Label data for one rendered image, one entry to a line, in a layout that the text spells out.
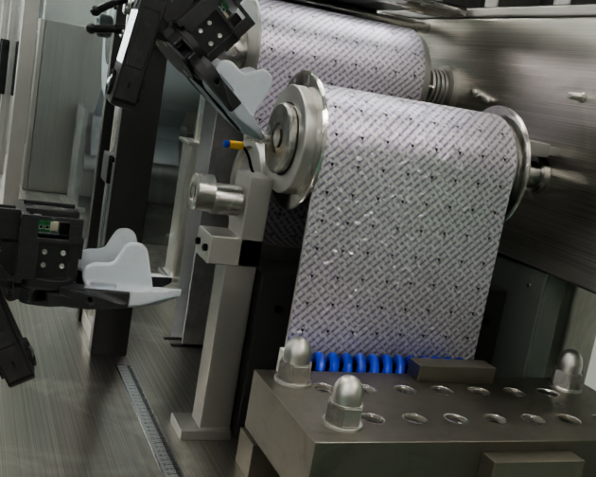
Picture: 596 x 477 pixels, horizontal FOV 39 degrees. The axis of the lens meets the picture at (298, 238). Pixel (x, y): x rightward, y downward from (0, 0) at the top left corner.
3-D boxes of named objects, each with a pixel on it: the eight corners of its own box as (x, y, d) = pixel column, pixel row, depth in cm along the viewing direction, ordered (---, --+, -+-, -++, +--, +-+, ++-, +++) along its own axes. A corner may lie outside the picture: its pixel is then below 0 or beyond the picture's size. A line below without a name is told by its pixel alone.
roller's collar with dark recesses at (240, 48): (186, 68, 111) (193, 19, 110) (229, 76, 113) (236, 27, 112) (199, 70, 105) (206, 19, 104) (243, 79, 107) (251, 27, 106)
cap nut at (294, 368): (269, 373, 81) (276, 329, 81) (303, 374, 83) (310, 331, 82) (281, 388, 78) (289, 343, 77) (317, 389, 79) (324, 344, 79)
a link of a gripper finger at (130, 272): (190, 252, 76) (86, 239, 73) (181, 313, 77) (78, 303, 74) (187, 244, 79) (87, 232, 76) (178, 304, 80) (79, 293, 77)
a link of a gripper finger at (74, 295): (130, 296, 74) (26, 286, 72) (128, 313, 74) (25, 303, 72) (130, 282, 78) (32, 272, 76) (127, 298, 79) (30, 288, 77)
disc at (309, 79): (259, 154, 98) (299, 44, 89) (263, 155, 98) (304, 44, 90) (288, 238, 88) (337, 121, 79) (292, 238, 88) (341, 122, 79)
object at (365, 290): (276, 389, 88) (306, 219, 85) (464, 392, 97) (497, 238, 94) (278, 391, 88) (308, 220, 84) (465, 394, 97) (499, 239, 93)
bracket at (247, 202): (166, 422, 97) (204, 164, 92) (219, 422, 100) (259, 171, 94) (175, 441, 93) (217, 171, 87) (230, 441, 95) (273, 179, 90)
